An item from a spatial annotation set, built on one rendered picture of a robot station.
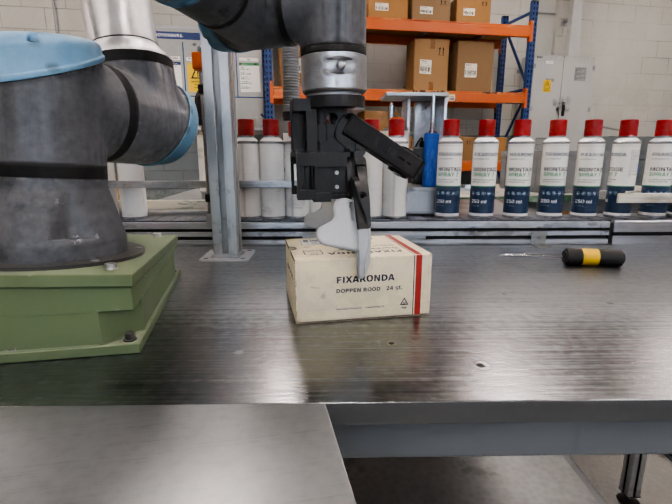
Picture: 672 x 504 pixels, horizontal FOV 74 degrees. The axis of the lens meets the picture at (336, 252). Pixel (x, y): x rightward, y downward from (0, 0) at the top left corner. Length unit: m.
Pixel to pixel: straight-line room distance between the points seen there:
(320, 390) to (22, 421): 0.22
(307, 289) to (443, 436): 0.20
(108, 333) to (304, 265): 0.21
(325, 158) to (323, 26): 0.14
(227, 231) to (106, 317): 0.40
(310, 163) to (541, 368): 0.31
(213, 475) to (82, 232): 0.31
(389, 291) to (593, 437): 0.24
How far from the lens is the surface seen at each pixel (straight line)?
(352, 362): 0.43
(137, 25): 0.68
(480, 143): 1.00
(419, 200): 1.02
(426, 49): 5.03
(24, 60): 0.54
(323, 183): 0.52
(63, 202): 0.53
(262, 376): 0.41
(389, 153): 0.55
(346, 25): 0.53
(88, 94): 0.55
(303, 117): 0.54
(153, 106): 0.62
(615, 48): 7.20
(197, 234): 0.96
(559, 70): 6.21
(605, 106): 7.08
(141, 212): 1.04
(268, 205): 0.96
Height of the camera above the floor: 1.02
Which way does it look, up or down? 13 degrees down
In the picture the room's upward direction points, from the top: straight up
